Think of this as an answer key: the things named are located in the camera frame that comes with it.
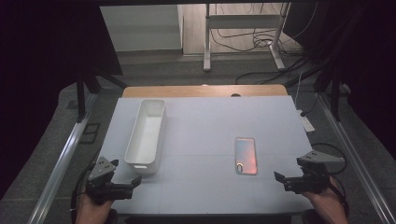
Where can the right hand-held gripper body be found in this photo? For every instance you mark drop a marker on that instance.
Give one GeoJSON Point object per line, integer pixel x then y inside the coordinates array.
{"type": "Point", "coordinates": [311, 182]}

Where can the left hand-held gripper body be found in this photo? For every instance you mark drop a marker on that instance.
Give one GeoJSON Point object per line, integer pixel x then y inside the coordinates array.
{"type": "Point", "coordinates": [102, 186]}

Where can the translucent iridescent phone case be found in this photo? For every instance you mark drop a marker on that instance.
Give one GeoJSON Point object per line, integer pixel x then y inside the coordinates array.
{"type": "Point", "coordinates": [246, 155]}

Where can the white plastic storage bin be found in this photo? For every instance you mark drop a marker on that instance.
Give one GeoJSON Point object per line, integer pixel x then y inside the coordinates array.
{"type": "Point", "coordinates": [146, 137]}

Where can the person's right hand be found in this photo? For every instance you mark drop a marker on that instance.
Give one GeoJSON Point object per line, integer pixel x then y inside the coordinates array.
{"type": "Point", "coordinates": [323, 202]}

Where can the person's left hand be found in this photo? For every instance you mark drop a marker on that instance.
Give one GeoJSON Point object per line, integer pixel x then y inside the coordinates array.
{"type": "Point", "coordinates": [91, 211]}

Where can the white power adapter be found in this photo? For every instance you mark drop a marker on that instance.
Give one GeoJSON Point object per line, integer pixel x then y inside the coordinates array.
{"type": "Point", "coordinates": [307, 124]}

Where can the black metal stand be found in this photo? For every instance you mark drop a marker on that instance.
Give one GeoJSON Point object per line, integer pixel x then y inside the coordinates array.
{"type": "Point", "coordinates": [81, 96]}
{"type": "Point", "coordinates": [335, 96]}

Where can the white table cover board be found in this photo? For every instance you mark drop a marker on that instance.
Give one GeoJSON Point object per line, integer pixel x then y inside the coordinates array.
{"type": "Point", "coordinates": [202, 124]}

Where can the black curtain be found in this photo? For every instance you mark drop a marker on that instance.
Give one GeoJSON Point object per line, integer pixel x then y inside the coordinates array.
{"type": "Point", "coordinates": [37, 77]}
{"type": "Point", "coordinates": [373, 62]}

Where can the white cabinet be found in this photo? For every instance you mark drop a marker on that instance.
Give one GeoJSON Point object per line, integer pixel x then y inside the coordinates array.
{"type": "Point", "coordinates": [140, 28]}

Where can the aluminium floor rail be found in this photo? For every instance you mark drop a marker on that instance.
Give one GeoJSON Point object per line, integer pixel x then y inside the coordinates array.
{"type": "Point", "coordinates": [358, 161]}
{"type": "Point", "coordinates": [62, 161]}

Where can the white metal desk frame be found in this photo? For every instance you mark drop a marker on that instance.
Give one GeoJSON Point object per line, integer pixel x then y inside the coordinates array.
{"type": "Point", "coordinates": [243, 21]}

